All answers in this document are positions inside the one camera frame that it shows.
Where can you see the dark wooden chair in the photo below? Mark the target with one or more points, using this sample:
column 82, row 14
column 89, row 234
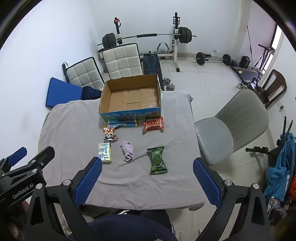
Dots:
column 278, row 88

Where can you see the small barbell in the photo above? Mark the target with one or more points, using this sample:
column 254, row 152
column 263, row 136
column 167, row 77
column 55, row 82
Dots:
column 214, row 59

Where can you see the green snack packet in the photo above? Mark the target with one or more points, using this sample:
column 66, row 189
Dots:
column 157, row 161

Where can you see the black blue weight bench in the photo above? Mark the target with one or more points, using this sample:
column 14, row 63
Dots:
column 150, row 64

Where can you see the chrome dumbbell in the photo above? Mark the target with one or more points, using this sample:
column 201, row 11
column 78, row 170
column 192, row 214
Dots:
column 170, row 87

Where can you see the red snack packet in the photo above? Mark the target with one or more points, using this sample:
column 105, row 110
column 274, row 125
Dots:
column 153, row 124

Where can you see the blue folder board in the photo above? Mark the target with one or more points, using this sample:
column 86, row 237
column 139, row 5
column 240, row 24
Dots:
column 62, row 92

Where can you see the cardboard box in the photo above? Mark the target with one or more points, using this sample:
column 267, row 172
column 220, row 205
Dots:
column 129, row 97

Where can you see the purple sock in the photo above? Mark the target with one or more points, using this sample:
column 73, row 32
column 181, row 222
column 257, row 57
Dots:
column 127, row 150

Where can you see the person's left forearm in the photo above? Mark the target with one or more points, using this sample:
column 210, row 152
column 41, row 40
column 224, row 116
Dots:
column 11, row 222

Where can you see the white quilted chair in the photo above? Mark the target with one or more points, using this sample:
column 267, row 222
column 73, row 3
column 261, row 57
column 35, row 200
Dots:
column 82, row 73
column 120, row 61

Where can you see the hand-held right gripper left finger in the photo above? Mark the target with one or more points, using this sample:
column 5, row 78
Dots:
column 89, row 180

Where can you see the dark blue cloth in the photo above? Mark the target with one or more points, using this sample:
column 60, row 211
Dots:
column 91, row 92

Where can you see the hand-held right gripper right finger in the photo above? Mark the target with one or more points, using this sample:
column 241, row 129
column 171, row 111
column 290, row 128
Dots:
column 207, row 183

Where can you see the panda print snack packet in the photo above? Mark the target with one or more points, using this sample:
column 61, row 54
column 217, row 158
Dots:
column 109, row 134

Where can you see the black tripod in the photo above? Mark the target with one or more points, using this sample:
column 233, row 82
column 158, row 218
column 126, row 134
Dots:
column 266, row 48

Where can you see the black exercise board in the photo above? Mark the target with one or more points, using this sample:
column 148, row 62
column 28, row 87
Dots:
column 247, row 74

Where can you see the black speaker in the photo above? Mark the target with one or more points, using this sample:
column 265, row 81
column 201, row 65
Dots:
column 245, row 62

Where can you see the grey office chair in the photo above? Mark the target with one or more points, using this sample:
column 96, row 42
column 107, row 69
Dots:
column 215, row 139

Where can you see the yellow white carton box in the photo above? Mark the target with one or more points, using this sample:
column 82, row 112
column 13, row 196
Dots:
column 105, row 153

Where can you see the long blue snack packet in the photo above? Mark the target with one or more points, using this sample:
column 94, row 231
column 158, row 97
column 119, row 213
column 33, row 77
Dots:
column 122, row 124

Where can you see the pair of white shoes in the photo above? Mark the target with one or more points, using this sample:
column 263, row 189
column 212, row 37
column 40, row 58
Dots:
column 241, row 85

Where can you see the blue clothing pile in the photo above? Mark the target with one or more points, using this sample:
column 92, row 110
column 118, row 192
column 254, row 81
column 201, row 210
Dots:
column 282, row 162

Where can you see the window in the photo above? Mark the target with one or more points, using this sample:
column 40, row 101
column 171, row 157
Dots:
column 277, row 37

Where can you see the person's dark clothing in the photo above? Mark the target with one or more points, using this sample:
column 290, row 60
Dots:
column 129, row 229

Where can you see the grey tablecloth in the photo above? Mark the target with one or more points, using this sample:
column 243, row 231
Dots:
column 69, row 139

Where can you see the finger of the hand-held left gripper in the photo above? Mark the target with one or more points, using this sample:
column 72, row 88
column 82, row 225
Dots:
column 15, row 157
column 42, row 157

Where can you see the barbell with black plates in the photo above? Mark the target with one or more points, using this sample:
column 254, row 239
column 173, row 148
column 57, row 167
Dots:
column 148, row 35

